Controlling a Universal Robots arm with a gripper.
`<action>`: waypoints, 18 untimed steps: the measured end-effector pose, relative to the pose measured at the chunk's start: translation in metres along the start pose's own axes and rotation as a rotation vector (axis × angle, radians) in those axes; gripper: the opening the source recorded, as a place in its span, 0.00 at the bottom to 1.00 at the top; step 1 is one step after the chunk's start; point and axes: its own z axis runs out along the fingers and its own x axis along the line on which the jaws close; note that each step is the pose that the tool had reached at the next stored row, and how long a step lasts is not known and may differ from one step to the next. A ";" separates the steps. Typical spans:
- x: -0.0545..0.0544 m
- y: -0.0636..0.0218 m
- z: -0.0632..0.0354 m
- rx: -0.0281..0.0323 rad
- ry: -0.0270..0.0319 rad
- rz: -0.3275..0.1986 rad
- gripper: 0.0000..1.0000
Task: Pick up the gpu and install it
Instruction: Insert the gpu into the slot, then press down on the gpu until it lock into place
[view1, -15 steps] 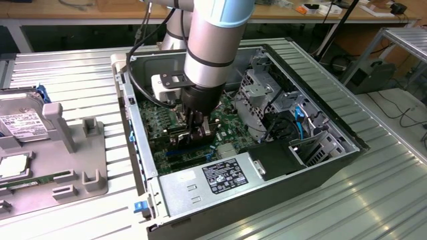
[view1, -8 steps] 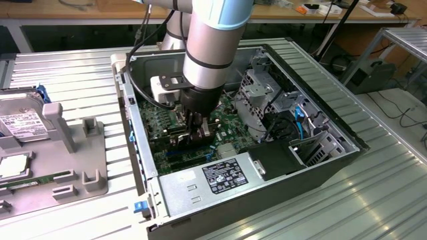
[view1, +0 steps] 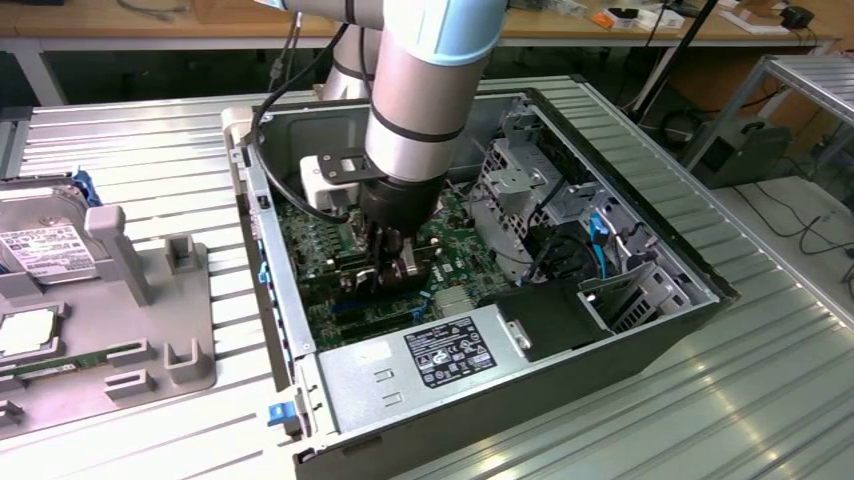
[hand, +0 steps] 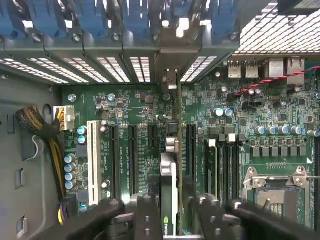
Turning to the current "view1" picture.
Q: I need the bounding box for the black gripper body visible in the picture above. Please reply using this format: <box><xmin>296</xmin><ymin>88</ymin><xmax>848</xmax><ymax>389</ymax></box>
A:
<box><xmin>358</xmin><ymin>177</ymin><xmax>445</xmax><ymax>241</ymax></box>

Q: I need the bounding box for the green motherboard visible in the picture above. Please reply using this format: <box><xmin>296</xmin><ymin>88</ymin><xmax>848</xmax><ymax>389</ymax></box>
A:
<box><xmin>276</xmin><ymin>189</ymin><xmax>498</xmax><ymax>351</ymax></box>

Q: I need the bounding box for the silver chipset heat sink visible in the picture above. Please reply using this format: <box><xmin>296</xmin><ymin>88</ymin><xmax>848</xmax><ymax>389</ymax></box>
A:
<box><xmin>432</xmin><ymin>287</ymin><xmax>478</xmax><ymax>314</ymax></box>

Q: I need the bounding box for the black expansion slot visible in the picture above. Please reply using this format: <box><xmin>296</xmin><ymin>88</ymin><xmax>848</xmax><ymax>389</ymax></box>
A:
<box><xmin>332</xmin><ymin>305</ymin><xmax>416</xmax><ymax>329</ymax></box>
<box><xmin>338</xmin><ymin>317</ymin><xmax>428</xmax><ymax>345</ymax></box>

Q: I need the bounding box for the silver drive cage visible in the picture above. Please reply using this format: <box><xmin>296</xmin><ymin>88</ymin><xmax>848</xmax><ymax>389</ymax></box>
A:
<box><xmin>465</xmin><ymin>137</ymin><xmax>605</xmax><ymax>281</ymax></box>

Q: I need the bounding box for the silver power supply unit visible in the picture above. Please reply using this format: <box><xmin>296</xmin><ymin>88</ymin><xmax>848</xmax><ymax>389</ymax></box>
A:
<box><xmin>316</xmin><ymin>302</ymin><xmax>534</xmax><ymax>436</ymax></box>

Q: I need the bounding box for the silver disk bay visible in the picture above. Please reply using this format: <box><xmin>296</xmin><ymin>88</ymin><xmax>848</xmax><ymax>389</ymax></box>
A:
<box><xmin>576</xmin><ymin>259</ymin><xmax>708</xmax><ymax>334</ymax></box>

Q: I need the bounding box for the black open PC case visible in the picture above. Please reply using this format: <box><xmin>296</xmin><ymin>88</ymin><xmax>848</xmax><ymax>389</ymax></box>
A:
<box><xmin>218</xmin><ymin>87</ymin><xmax>741</xmax><ymax>464</ymax></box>

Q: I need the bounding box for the grey parts rack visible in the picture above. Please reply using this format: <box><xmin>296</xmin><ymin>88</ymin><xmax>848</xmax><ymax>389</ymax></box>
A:
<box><xmin>0</xmin><ymin>172</ymin><xmax>218</xmax><ymax>426</ymax></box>

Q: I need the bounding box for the wooden desk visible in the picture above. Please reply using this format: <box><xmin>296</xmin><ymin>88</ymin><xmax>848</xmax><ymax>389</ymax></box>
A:
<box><xmin>0</xmin><ymin>0</ymin><xmax>841</xmax><ymax>51</ymax></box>

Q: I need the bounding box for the green RAM stick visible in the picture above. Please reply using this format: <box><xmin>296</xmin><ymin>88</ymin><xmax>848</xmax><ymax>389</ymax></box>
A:
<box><xmin>0</xmin><ymin>349</ymin><xmax>111</xmax><ymax>381</ymax></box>

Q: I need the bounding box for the silver hard disk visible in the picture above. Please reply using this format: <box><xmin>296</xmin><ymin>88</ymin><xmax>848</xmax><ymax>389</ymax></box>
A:
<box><xmin>0</xmin><ymin>182</ymin><xmax>101</xmax><ymax>286</ymax></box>

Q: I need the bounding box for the black tripod pole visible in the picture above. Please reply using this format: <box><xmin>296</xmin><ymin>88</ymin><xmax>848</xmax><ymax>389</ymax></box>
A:
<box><xmin>629</xmin><ymin>0</ymin><xmax>721</xmax><ymax>114</ymax></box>

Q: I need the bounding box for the dark grey floor box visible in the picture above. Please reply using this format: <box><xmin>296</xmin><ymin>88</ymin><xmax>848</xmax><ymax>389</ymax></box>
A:
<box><xmin>696</xmin><ymin>122</ymin><xmax>792</xmax><ymax>189</ymax></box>

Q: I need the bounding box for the white and black box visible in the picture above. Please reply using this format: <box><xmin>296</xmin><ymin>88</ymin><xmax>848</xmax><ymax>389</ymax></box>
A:
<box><xmin>602</xmin><ymin>7</ymin><xmax>685</xmax><ymax>30</ymax></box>

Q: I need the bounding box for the silver CPU chip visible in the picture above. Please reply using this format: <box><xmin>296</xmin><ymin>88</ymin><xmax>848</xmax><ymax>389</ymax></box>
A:
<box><xmin>0</xmin><ymin>313</ymin><xmax>55</xmax><ymax>359</ymax></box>

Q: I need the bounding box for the white flat box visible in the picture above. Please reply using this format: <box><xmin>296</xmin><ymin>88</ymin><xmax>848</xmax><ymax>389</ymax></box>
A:
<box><xmin>719</xmin><ymin>0</ymin><xmax>792</xmax><ymax>35</ymax></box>

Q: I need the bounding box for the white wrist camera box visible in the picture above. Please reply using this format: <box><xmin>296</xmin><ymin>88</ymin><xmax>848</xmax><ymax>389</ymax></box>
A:
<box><xmin>297</xmin><ymin>152</ymin><xmax>386</xmax><ymax>212</ymax></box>

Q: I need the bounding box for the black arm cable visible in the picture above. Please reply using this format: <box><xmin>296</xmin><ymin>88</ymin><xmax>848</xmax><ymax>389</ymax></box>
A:
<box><xmin>249</xmin><ymin>14</ymin><xmax>353</xmax><ymax>225</ymax></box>

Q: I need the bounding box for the blue data wire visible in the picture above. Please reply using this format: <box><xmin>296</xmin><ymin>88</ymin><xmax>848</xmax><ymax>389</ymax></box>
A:
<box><xmin>585</xmin><ymin>212</ymin><xmax>612</xmax><ymax>281</ymax></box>

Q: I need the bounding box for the blue hard disk bracket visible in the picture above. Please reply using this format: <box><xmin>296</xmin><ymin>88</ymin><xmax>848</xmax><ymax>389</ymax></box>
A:
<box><xmin>69</xmin><ymin>168</ymin><xmax>101</xmax><ymax>209</ymax></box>

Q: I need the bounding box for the thin black table cable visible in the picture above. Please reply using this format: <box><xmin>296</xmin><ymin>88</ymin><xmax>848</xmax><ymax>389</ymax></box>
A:
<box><xmin>752</xmin><ymin>182</ymin><xmax>854</xmax><ymax>261</ymax></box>

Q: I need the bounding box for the metal slat frame table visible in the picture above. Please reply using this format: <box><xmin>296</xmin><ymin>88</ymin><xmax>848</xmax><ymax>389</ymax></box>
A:
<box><xmin>683</xmin><ymin>52</ymin><xmax>854</xmax><ymax>171</ymax></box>

